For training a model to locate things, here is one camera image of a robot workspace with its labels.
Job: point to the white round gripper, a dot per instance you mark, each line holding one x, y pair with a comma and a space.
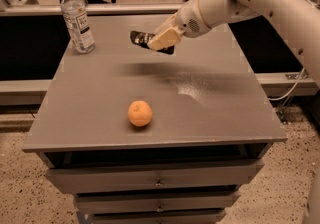
189, 21

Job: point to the black rxbar chocolate wrapper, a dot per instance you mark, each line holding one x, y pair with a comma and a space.
142, 39

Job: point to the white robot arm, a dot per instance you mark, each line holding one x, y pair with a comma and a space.
296, 21

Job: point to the clear plastic water bottle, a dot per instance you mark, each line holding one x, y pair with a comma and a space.
75, 16

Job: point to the orange fruit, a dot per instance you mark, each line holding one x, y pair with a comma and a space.
140, 113

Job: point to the grey drawer cabinet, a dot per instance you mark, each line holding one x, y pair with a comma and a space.
206, 101

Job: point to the grey top drawer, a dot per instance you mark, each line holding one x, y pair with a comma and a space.
148, 177

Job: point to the grey drawer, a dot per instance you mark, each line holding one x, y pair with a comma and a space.
157, 202
172, 217
148, 177

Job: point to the grey middle drawer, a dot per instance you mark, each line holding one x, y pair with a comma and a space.
157, 202

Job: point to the grey bottom drawer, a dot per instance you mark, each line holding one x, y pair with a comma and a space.
172, 217

